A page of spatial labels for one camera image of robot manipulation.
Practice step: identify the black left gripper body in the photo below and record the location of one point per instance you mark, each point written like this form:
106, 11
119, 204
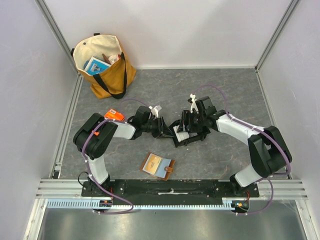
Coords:
156, 127

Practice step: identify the white item in bag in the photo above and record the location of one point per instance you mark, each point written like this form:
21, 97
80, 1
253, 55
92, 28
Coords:
114, 58

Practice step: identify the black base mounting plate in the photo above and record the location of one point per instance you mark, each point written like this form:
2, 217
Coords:
127, 188

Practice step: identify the white slotted cable duct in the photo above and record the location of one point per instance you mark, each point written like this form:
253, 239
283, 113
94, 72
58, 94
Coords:
97, 204

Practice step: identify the tan leather card holder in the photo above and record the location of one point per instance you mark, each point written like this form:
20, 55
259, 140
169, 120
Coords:
164, 170

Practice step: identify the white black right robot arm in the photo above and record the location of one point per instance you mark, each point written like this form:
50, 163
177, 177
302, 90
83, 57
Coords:
267, 149

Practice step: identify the stack of white cards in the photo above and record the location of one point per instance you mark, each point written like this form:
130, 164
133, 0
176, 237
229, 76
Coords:
181, 136

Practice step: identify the mustard yellow tote bag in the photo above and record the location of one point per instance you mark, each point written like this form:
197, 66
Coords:
114, 81

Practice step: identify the aluminium frame rail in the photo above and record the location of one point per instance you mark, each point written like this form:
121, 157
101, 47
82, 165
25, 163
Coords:
71, 107

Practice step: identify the blue book in bag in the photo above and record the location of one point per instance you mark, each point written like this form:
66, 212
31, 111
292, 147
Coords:
95, 66

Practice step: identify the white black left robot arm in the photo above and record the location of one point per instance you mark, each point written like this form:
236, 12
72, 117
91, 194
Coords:
94, 137

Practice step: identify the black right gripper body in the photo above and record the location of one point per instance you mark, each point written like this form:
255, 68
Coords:
195, 130

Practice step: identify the brown item in bag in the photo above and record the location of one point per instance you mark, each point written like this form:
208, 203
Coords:
106, 59

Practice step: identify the orange product box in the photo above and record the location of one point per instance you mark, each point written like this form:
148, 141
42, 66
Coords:
113, 114

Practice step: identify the black card box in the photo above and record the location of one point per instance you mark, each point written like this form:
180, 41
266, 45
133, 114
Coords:
193, 137

